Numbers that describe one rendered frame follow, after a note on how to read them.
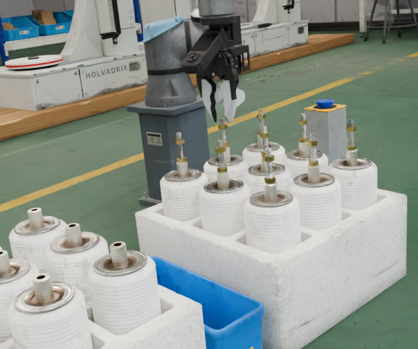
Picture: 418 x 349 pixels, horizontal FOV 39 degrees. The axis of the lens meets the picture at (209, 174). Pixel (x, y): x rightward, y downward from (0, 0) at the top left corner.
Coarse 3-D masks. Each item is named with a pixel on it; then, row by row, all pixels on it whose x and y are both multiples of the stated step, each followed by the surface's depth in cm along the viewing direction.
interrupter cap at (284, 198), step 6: (282, 192) 104; (252, 198) 103; (258, 198) 103; (282, 198) 102; (288, 198) 101; (252, 204) 101; (258, 204) 99; (264, 204) 99; (270, 204) 99; (276, 204) 99; (282, 204) 99
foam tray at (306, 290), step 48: (384, 192) 121; (144, 240) 122; (192, 240) 109; (240, 240) 106; (336, 240) 104; (384, 240) 115; (240, 288) 103; (288, 288) 97; (336, 288) 107; (384, 288) 118; (288, 336) 99
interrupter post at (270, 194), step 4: (264, 184) 101; (268, 184) 101; (272, 184) 100; (276, 184) 101; (264, 188) 101; (268, 188) 100; (272, 188) 100; (276, 188) 101; (264, 192) 101; (268, 192) 101; (272, 192) 101; (276, 192) 101; (264, 196) 102; (268, 196) 101; (272, 196) 101; (276, 196) 101; (268, 200) 101; (272, 200) 101; (276, 200) 101
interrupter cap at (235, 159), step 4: (216, 156) 129; (232, 156) 128; (236, 156) 128; (240, 156) 127; (208, 160) 127; (212, 160) 127; (216, 160) 127; (232, 160) 127; (236, 160) 125; (240, 160) 125; (212, 164) 124; (216, 164) 123; (228, 164) 123; (232, 164) 123; (236, 164) 124
